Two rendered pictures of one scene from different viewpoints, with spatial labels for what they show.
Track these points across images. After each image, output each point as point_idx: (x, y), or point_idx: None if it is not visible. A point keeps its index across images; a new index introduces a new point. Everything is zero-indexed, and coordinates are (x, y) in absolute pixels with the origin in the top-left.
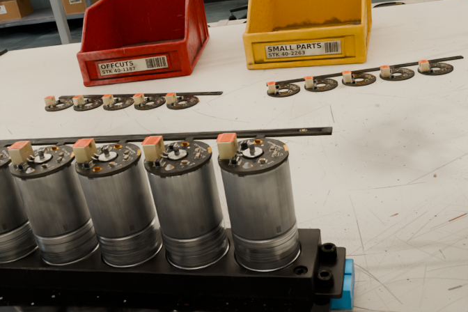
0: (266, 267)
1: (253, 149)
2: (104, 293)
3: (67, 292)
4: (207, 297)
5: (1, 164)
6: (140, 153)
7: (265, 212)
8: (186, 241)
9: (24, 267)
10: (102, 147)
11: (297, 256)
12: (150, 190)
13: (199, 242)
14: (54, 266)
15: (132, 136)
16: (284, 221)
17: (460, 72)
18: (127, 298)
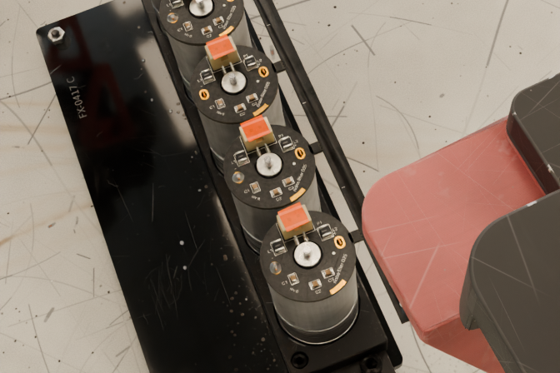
0: (280, 322)
1: (306, 256)
2: (199, 159)
3: (182, 121)
4: (246, 271)
5: None
6: (257, 114)
7: (279, 305)
8: (242, 226)
9: (167, 61)
10: (247, 60)
11: (322, 343)
12: (439, 27)
13: (252, 239)
14: (182, 90)
15: (297, 67)
16: (302, 324)
17: None
18: (204, 189)
